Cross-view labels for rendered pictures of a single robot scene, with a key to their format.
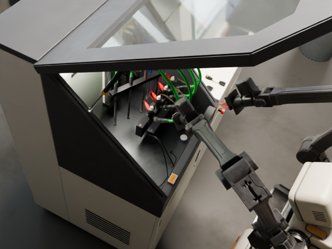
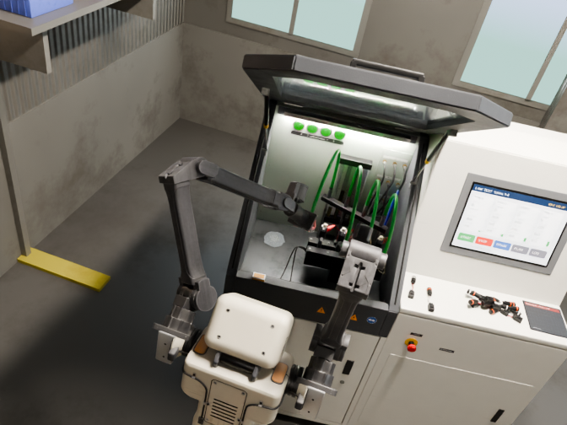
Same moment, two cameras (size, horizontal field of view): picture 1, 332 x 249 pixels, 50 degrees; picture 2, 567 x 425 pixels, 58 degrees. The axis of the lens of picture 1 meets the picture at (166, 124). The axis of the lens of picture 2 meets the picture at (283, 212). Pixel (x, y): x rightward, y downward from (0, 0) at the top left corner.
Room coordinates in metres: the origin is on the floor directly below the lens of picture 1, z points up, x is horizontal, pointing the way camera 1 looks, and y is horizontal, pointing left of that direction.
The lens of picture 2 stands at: (0.50, -1.49, 2.40)
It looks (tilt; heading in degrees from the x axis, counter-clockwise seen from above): 37 degrees down; 74
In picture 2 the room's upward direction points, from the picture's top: 12 degrees clockwise
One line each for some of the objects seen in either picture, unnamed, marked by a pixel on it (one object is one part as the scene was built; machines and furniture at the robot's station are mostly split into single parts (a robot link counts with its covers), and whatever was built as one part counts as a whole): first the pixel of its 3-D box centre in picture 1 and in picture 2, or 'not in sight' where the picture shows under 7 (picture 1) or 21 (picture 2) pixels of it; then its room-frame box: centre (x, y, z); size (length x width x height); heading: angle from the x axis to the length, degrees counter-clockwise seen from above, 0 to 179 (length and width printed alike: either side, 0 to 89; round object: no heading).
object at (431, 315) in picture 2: (222, 58); (482, 309); (1.76, -0.26, 0.96); 0.70 x 0.22 x 0.03; 163
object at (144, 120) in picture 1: (158, 116); (342, 264); (1.25, 0.05, 0.91); 0.34 x 0.10 x 0.15; 163
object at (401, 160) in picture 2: not in sight; (387, 182); (1.44, 0.27, 1.20); 0.13 x 0.03 x 0.31; 163
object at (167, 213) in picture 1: (177, 193); (289, 368); (1.06, -0.16, 0.44); 0.65 x 0.02 x 0.68; 163
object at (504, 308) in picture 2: not in sight; (494, 303); (1.80, -0.27, 1.01); 0.23 x 0.11 x 0.06; 163
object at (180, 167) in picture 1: (187, 154); (308, 303); (1.06, -0.14, 0.87); 0.62 x 0.04 x 0.16; 163
